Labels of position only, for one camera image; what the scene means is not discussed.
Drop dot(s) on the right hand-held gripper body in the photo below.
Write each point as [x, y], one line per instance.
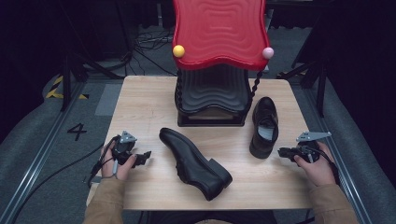
[308, 146]

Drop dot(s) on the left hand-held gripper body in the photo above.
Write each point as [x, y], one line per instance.
[122, 150]

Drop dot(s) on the black leather shoe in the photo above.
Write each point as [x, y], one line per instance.
[264, 109]
[190, 161]

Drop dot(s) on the red and black shoe rack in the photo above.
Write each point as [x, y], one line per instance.
[219, 31]

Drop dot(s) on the person's left hand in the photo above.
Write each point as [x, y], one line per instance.
[122, 170]

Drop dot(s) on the person's right hand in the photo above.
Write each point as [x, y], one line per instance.
[317, 172]

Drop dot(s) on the black metal stand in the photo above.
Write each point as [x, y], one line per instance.
[67, 81]
[320, 84]

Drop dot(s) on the person's dark trousers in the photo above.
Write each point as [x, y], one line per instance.
[211, 217]

